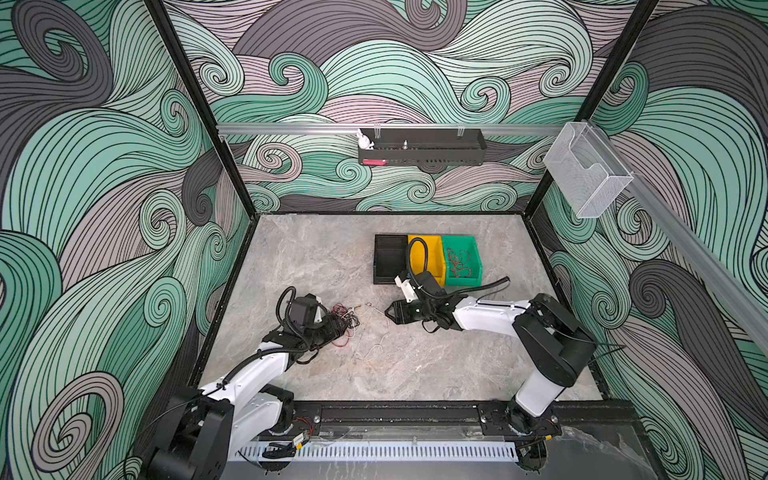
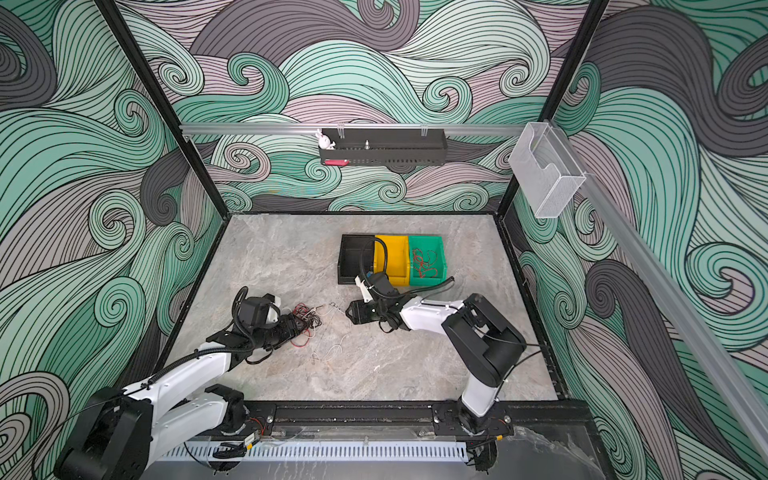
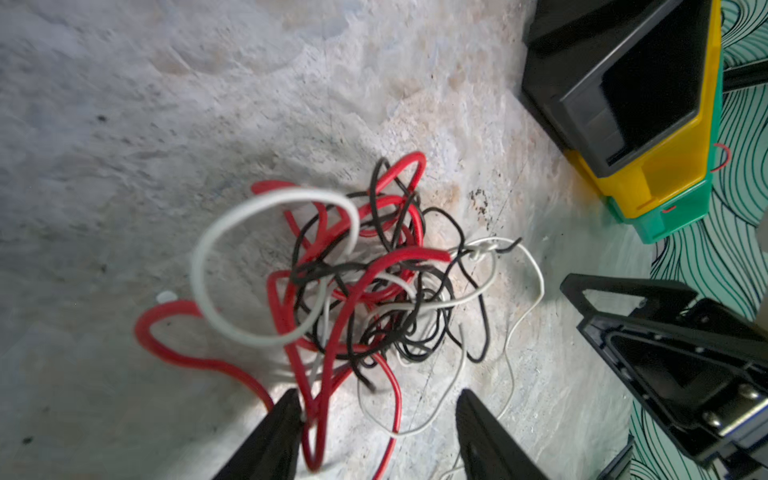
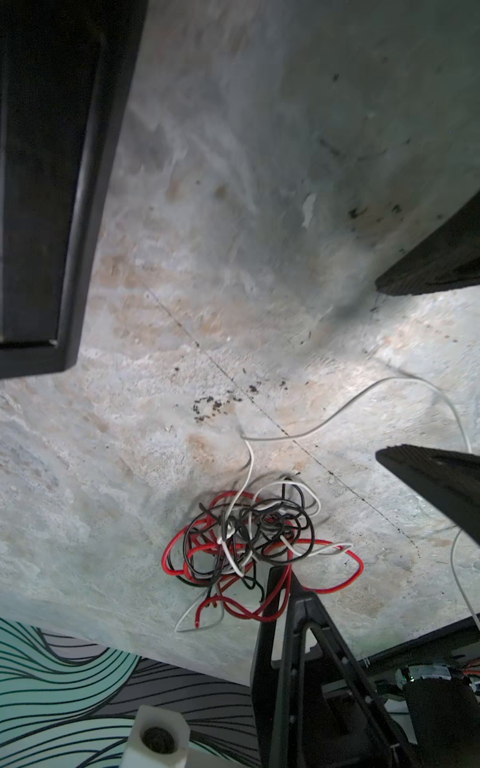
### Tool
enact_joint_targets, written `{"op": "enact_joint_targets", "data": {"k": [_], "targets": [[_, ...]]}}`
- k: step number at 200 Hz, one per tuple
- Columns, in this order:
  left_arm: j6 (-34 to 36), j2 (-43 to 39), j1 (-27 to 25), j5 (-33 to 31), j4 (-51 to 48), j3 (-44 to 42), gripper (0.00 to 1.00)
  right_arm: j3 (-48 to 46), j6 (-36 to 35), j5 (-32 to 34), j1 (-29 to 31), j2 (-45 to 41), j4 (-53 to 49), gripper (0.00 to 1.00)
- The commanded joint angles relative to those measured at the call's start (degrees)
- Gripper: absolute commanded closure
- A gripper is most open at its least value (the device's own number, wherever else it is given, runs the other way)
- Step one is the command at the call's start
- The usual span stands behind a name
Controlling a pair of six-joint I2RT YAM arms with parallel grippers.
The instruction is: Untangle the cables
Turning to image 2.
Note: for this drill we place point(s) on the yellow plastic bin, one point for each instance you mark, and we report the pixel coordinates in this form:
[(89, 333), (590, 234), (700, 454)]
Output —
[(392, 254)]

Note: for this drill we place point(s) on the white rabbit figurine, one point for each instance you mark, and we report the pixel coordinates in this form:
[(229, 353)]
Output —
[(324, 141)]

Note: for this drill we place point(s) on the black plastic bin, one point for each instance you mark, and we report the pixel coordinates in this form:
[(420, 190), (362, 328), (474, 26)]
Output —
[(355, 250)]

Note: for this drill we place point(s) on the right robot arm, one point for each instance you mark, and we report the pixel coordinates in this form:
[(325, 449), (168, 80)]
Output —
[(486, 342)]

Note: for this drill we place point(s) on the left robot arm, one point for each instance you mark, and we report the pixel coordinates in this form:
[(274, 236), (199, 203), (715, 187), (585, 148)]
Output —
[(122, 431)]

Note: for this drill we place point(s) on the clear acrylic wall holder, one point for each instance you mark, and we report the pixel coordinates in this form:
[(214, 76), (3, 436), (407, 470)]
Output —
[(546, 167)]

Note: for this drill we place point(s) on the black wall shelf tray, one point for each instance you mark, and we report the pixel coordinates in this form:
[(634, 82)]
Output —
[(390, 148)]

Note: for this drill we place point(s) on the green plastic bin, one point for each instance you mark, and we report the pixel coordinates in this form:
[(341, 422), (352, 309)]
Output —
[(428, 260)]

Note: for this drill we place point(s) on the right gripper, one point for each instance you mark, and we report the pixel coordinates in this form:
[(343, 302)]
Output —
[(357, 312)]

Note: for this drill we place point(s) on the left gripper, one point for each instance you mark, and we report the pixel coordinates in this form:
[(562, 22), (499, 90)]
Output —
[(289, 327)]

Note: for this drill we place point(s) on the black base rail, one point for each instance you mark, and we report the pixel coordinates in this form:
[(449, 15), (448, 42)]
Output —
[(444, 418)]

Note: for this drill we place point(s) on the aluminium wall rail back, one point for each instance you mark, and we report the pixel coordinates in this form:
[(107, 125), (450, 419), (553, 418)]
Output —
[(273, 128)]

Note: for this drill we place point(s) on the white slotted cable duct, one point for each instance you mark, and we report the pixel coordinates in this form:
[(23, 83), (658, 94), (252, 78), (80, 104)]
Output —
[(321, 451)]

